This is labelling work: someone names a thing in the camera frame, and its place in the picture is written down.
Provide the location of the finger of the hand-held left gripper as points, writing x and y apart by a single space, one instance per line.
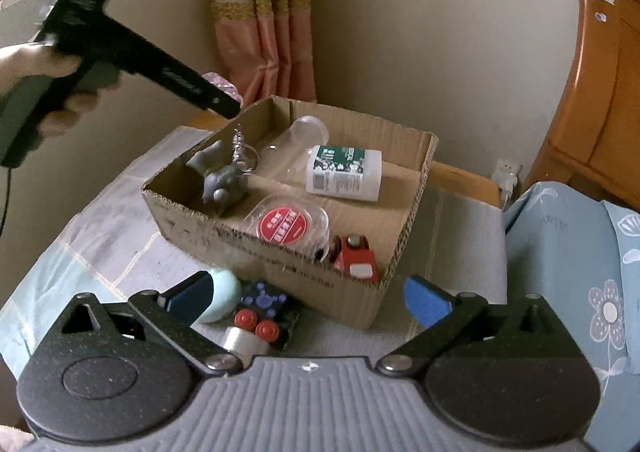
175 77

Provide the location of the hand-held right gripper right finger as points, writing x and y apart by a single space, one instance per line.
425 304

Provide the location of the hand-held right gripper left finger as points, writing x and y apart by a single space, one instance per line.
192 294

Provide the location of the mint green ball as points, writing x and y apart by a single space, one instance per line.
222 294

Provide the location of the bottle of yellow capsules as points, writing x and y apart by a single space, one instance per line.
242 339

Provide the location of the black spotted fidget toy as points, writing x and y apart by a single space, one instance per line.
270 302

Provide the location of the red toy car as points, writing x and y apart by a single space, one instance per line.
357 259

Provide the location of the cardboard box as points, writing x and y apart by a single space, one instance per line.
300 277

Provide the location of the grey animal figurine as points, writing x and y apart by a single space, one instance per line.
222 182

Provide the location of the clear container with red label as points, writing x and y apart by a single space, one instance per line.
287 222

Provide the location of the clear plastic jar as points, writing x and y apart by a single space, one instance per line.
305 137

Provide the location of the white bottle with green label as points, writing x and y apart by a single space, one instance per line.
345 172

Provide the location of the person's left hand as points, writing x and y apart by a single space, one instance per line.
35 63

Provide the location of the pink curtain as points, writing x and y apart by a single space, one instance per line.
260 22

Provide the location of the blue floral bed sheet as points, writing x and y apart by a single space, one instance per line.
535 332

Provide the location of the blue floral pillow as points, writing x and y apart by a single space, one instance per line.
626 227

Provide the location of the wooden headboard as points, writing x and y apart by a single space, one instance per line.
595 97

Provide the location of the white wall plug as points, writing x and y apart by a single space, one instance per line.
507 175

